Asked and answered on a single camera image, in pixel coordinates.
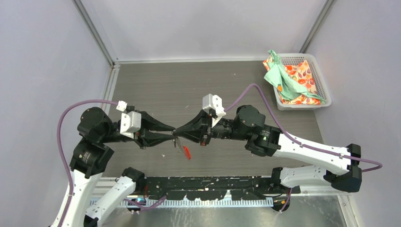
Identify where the red handled metal keyring holder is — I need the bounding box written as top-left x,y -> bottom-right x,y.
172,130 -> 192,160

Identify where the orange patterned cloth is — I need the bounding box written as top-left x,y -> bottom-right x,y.
262,54 -> 321,105

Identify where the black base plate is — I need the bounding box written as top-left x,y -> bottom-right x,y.
132,176 -> 289,201

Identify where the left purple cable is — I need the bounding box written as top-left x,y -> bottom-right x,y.
56,99 -> 169,227

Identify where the green cloth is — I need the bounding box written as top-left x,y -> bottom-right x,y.
263,49 -> 326,103

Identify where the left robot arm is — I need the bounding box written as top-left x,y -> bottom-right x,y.
52,106 -> 174,227

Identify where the white slotted cable duct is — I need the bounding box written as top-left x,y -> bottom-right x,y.
91,197 -> 274,208

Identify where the aluminium rail frame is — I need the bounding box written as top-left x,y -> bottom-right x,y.
91,177 -> 351,198

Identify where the white plastic basket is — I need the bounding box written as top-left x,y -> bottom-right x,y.
273,53 -> 332,111

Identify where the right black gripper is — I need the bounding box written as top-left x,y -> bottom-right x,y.
174,109 -> 250,146

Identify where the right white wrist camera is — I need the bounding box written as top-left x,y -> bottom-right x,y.
202,94 -> 226,128

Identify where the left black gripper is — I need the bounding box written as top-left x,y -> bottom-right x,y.
102,110 -> 177,148

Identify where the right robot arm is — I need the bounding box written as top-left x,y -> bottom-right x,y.
173,105 -> 362,194

